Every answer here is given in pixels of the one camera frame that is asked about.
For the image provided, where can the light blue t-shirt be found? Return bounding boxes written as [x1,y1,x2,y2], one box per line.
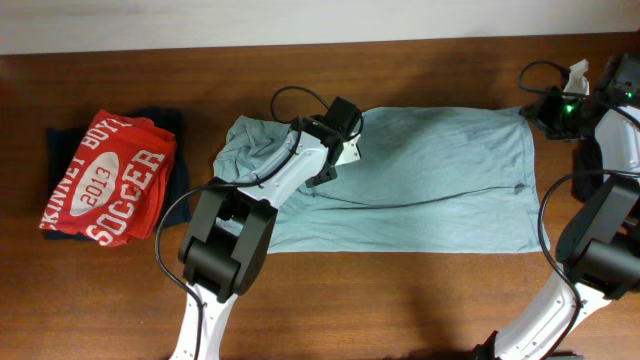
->
[212,105,551,255]

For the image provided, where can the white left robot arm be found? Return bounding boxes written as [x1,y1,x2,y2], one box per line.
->
[171,118,351,359]

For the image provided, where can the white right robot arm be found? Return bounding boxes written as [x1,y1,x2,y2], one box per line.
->
[472,85,639,359]

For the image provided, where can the black crumpled clothes pile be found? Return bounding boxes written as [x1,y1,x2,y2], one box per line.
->
[571,138,604,202]

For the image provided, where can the red folded soccer t-shirt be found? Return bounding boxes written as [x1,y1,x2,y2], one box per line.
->
[39,110,177,247]

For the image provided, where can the dark navy folded garment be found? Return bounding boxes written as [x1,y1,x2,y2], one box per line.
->
[43,107,189,240]

